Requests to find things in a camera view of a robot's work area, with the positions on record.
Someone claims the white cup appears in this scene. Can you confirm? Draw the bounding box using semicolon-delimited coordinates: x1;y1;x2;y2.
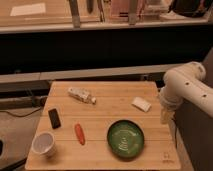
31;132;56;157

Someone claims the grey metal post right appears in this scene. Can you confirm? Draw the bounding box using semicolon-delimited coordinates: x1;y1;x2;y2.
128;0;138;25

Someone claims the black smartphone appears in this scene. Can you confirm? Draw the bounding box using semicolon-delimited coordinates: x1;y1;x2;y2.
48;109;61;129

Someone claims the green ceramic bowl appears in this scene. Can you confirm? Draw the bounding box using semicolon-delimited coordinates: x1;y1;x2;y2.
107;120;145;159

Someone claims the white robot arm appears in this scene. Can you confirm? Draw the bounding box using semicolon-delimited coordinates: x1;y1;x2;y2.
158;62;213;124

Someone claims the white paper sheet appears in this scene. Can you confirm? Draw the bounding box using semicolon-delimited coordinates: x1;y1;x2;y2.
10;3;46;16

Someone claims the grey metal post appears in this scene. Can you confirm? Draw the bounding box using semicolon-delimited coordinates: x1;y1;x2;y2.
69;0;81;28
128;0;138;25

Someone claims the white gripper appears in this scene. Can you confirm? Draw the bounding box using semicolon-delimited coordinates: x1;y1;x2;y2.
158;87;183;125

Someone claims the black cable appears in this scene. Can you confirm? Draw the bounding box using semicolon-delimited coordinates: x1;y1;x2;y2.
0;106;44;118

